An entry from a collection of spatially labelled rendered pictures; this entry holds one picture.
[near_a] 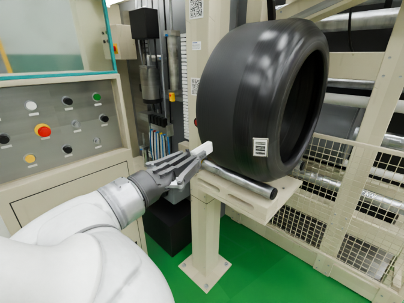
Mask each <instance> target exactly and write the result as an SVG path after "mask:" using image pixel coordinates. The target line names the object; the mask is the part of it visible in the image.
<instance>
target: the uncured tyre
mask: <svg viewBox="0 0 404 303"><path fill-rule="evenodd" d="M328 75H329V46H328V41H327V39H326V37H325V35H324V33H323V32H322V31H321V30H320V29H319V28H318V27H317V25H316V24H315V23H314V22H313V21H311V20H308V19H302V18H299V17H294V18H288V19H278V20H268V21H262V22H252V23H246V24H243V25H241V26H238V27H237V28H235V29H233V30H231V31H230V32H228V33H227V34H226V35H225V36H223V38H222V39H221V40H220V41H219V42H218V44H217V45H216V46H215V48H214V50H213V51H212V53H211V55H210V57H209V59H208V61H207V63H206V65H205V67H204V70H203V72H202V75H201V78H200V82H199V85H198V90H197V98H196V121H197V128H198V134H199V137H200V141H201V144H204V143H205V142H207V141H210V142H212V147H213V152H211V153H209V154H208V155H209V157H210V158H212V159H213V160H214V161H215V162H216V163H217V164H219V165H220V166H223V167H225V168H228V169H229V170H232V171H235V172H237V173H239V174H242V175H244V176H247V177H249V178H251V179H254V180H256V181H260V182H273V181H274V180H277V179H280V178H282V177H285V176H286V175H288V174H289V173H290V172H291V171H292V170H293V169H294V168H295V167H296V166H297V164H298V163H299V161H300V160H301V158H302V157H303V155H304V153H305V151H306V149H307V147H308V145H309V143H310V141H311V138H312V136H313V133H314V131H315V128H316V126H317V122H318V120H319V117H320V113H321V110H322V106H323V101H324V98H325V93H326V88H327V83H328ZM253 138H268V156H267V157H261V156H253Z"/></svg>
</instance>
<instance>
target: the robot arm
mask: <svg viewBox="0 0 404 303"><path fill-rule="evenodd" d="M185 150H186V152H185V153H184V152H183V151H182V150H181V151H178V152H175V153H173V154H171V155H168V156H165V157H163V158H160V159H158V160H155V161H151V162H147V163H146V166H147V170H139V171H137V172H135V173H133V174H132V175H130V176H129V177H127V178H125V177H119V178H117V179H116V180H114V181H112V182H110V183H108V184H107V185H105V186H103V187H100V188H99V189H98V190H96V191H93V192H91V193H89V194H86V195H81V196H78V197H75V198H73V199H71V200H69V201H66V202H65V203H63V204H60V205H59V206H57V207H54V208H53V209H51V210H49V211H48V212H46V213H44V214H42V215H41V216H39V217H38V218H36V219H34V220H33V221H31V222H30V223H29V224H27V225H26V226H24V227H23V228H21V229H20V230H19V231H18V232H17V233H15V234H14V235H13V236H12V237H11V238H9V239H8V238H6V237H2V236H0V303H175V302H174V298H173V295H172V293H171V290H170V287H169V285H168V283H167V281H166V279H165V277H164V276H163V274H162V272H161V271H160V270H159V268H158V267H157V266H156V265H155V263H154V262H153V261H152V260H151V259H150V257H149V256H148V255H147V254H146V253H145V252H144V251H143V250H142V249H141V248H140V247H139V246H138V245H137V244H136V243H135V242H134V241H133V240H132V239H130V238H129V237H127V236H125V235H124V234H123V233H122V232H120V231H121V230H122V229H125V228H126V227H127V226H128V225H129V224H131V223H132V222H134V221H135V220H136V219H138V218H139V217H140V216H142V215H143V214H144V213H145V208H147V207H149V206H150V205H151V204H153V203H154V202H156V201H157V200H158V199H159V198H160V196H161V194H162V193H163V192H166V191H169V190H170V189H171V188H178V190H179V192H182V191H183V190H184V188H185V185H186V184H187V183H188V182H189V181H190V180H191V179H192V178H193V176H194V175H195V174H196V173H197V172H198V171H199V169H200V168H201V160H202V159H204V158H205V157H206V156H207V155H208V154H209V153H211V152H213V147H212V142H210V141H207V142H205V143H204V144H202V145H200V146H199V147H197V148H195V149H193V150H191V151H189V149H185Z"/></svg>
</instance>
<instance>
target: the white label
mask: <svg viewBox="0 0 404 303"><path fill-rule="evenodd" d="M253 156H261V157H267V156H268V138H253Z"/></svg>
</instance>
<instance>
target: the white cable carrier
mask: <svg viewBox="0 0 404 303"><path fill-rule="evenodd" d="M180 37H184V38H181V41H184V42H182V43H181V54H184V55H182V61H185V63H182V69H184V70H182V73H185V74H182V76H183V77H185V78H182V80H183V81H182V84H185V85H182V87H183V91H184V92H183V94H185V95H183V101H184V102H183V104H184V105H183V107H184V108H183V110H184V111H183V114H185V115H184V117H185V118H184V120H185V121H184V123H185V124H184V129H185V130H184V132H185V138H186V139H189V125H188V124H189V122H188V121H189V120H188V82H187V80H188V78H187V59H186V58H187V56H186V34H180ZM184 58H185V59H184ZM184 98H186V99H184Z"/></svg>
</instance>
